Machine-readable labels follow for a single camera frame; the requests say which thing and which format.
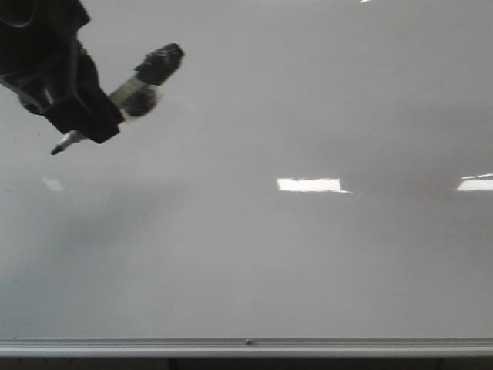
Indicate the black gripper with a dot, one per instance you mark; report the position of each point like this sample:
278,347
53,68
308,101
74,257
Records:
40,62

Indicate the taped black whiteboard marker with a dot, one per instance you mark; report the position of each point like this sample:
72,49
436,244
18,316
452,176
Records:
141,93

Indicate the white whiteboard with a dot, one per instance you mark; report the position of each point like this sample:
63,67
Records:
298,179

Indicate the aluminium whiteboard tray rail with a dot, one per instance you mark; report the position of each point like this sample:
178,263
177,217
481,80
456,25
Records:
237,348

